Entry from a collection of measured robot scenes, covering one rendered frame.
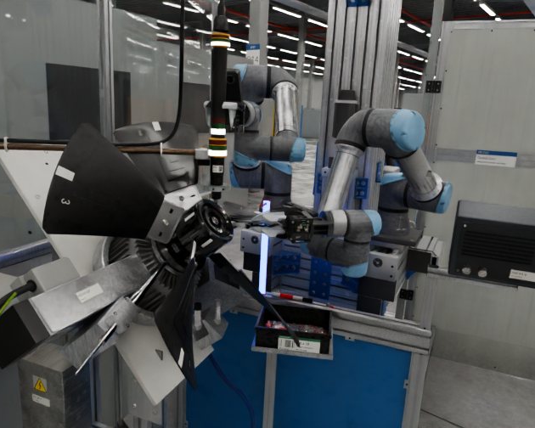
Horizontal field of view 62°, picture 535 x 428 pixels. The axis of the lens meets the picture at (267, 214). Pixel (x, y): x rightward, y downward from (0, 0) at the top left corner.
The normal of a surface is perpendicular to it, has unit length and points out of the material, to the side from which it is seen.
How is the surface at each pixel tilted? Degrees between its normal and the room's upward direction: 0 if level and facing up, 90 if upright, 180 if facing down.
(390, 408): 90
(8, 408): 90
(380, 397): 90
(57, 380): 90
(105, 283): 50
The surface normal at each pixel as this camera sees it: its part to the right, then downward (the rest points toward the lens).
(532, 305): -0.38, 0.18
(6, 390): 0.92, 0.13
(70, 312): 0.74, -0.52
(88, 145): 0.70, -0.14
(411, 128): 0.70, 0.14
